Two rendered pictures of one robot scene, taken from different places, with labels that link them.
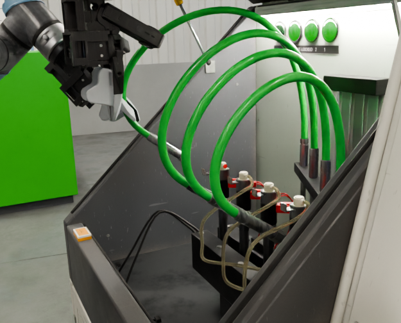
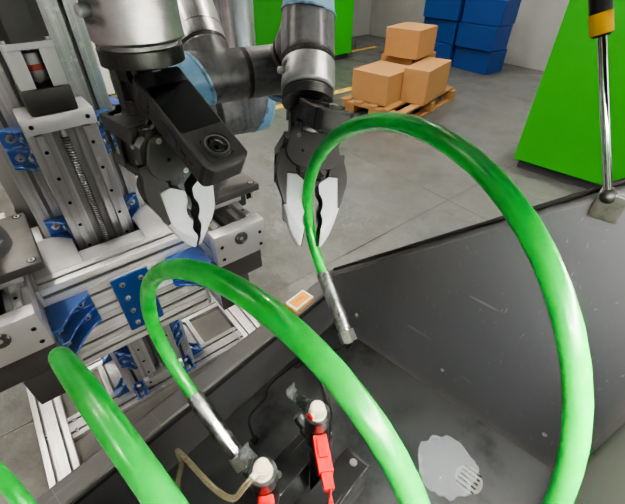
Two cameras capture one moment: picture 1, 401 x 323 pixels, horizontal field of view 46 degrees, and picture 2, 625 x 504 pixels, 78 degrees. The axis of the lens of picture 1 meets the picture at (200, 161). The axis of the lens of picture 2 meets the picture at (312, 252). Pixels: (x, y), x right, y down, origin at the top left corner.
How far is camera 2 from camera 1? 0.85 m
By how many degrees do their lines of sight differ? 64
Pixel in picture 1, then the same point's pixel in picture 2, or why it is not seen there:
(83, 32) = (107, 119)
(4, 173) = (575, 140)
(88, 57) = (128, 157)
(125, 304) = (159, 414)
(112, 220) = (363, 306)
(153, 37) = (192, 164)
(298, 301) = not seen: outside the picture
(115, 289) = not seen: hidden behind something
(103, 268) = (233, 357)
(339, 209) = not seen: outside the picture
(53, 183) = (623, 173)
